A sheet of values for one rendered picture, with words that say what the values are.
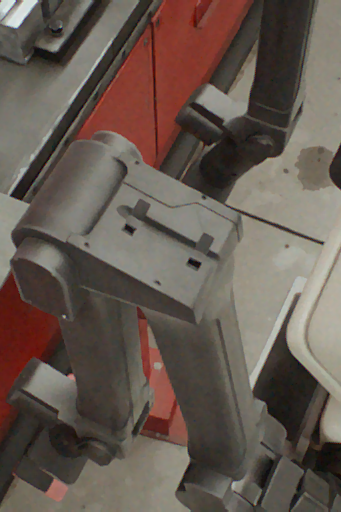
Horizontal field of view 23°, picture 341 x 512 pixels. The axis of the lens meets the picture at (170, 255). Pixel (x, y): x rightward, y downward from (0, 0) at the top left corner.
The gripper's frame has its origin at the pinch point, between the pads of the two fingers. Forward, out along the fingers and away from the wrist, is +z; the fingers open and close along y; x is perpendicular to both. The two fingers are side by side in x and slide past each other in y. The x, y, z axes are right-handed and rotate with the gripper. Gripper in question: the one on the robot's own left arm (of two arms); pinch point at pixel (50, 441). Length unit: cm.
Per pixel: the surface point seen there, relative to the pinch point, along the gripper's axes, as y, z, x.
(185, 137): -121, 101, 10
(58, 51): -67, 26, -30
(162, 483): -26, 88, 46
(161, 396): -42, 81, 34
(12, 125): -50, 28, -29
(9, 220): -26.7, 9.7, -19.9
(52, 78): -63, 28, -28
